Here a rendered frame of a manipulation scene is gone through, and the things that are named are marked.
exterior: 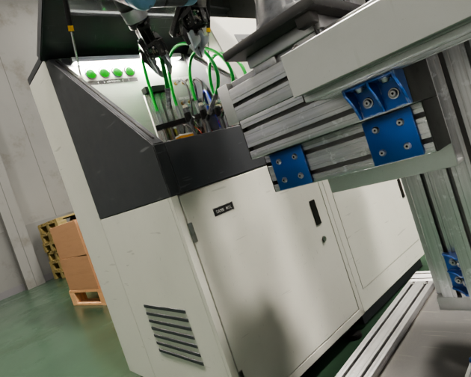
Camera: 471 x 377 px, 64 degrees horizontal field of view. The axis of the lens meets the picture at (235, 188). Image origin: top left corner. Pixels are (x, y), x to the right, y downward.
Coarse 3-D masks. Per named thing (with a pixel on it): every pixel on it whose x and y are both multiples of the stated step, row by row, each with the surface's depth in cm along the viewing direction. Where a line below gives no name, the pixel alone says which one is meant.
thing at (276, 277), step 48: (192, 192) 113; (240, 192) 125; (288, 192) 140; (240, 240) 121; (288, 240) 135; (240, 288) 118; (288, 288) 131; (336, 288) 148; (240, 336) 115; (288, 336) 127
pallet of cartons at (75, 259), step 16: (64, 224) 365; (64, 240) 375; (80, 240) 351; (64, 256) 384; (80, 256) 360; (64, 272) 393; (80, 272) 369; (80, 288) 378; (96, 288) 355; (80, 304) 387; (96, 304) 363
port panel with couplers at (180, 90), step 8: (176, 72) 184; (184, 72) 187; (176, 80) 183; (184, 80) 183; (192, 80) 185; (176, 88) 182; (184, 88) 185; (176, 96) 181; (184, 96) 184; (192, 96) 187; (184, 104) 183; (192, 104) 186; (200, 120) 188
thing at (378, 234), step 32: (224, 32) 181; (224, 64) 176; (352, 192) 166; (384, 192) 183; (352, 224) 161; (384, 224) 178; (352, 256) 158; (384, 256) 173; (416, 256) 192; (384, 288) 169
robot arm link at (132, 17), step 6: (126, 12) 115; (132, 12) 109; (138, 12) 110; (144, 12) 112; (126, 18) 111; (132, 18) 110; (138, 18) 111; (144, 18) 112; (126, 24) 113; (132, 24) 112; (138, 24) 112
